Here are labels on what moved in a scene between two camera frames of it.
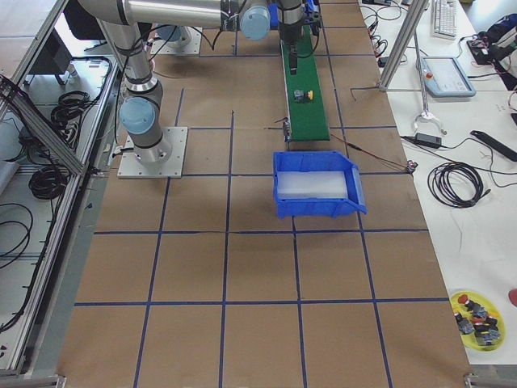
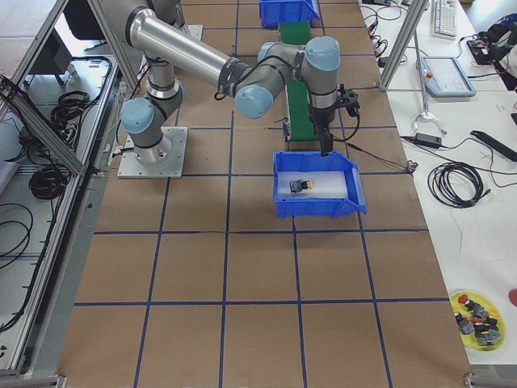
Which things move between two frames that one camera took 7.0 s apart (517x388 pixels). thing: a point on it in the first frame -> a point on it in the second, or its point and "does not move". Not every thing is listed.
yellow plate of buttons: (480, 322) does not move
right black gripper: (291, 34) -> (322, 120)
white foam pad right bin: (312, 185) does not move
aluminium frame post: (416, 10) does not move
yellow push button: (304, 95) -> (299, 185)
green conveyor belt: (304, 92) does not move
